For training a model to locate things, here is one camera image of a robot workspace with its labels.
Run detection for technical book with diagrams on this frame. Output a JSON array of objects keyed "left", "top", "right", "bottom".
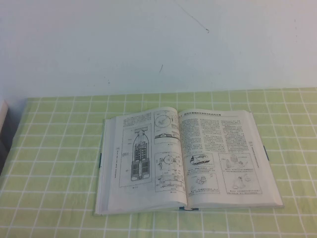
[{"left": 93, "top": 106, "right": 284, "bottom": 216}]

